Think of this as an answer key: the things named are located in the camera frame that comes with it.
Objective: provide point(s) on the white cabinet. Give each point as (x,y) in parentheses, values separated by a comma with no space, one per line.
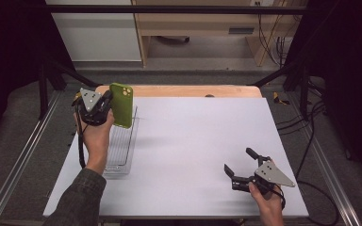
(100,37)

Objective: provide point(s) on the black metal frame stand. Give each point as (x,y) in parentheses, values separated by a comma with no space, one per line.
(304,94)
(43,94)

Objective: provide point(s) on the person's left hand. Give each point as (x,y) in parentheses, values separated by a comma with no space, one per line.
(95,141)

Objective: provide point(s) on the white table board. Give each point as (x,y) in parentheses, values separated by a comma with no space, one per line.
(201,188)

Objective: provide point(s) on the aluminium rail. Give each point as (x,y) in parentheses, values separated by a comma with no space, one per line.
(322,160)
(20,163)

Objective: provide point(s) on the yellow black tape piece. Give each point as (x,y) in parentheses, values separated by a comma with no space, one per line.
(74,102)
(278,99)

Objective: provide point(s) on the wooden board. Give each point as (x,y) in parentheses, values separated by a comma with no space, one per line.
(169,91)

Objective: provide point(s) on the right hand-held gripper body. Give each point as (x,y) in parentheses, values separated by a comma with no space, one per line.
(271,174)

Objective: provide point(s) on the black metal crossbar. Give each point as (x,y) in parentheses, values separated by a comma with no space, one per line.
(169,9)

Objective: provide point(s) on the light wooden desk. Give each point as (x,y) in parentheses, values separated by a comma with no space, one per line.
(194,23)

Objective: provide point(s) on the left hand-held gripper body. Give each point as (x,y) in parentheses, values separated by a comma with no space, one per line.
(89,100)

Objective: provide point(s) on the green phone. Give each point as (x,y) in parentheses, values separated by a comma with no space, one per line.
(121,106)

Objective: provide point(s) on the person's right hand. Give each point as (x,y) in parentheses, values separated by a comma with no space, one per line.
(270,207)

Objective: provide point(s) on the clear plastic container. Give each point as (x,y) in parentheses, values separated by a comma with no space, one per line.
(122,147)

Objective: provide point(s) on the black curtain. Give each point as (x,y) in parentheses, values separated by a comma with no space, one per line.
(352,62)
(6,47)

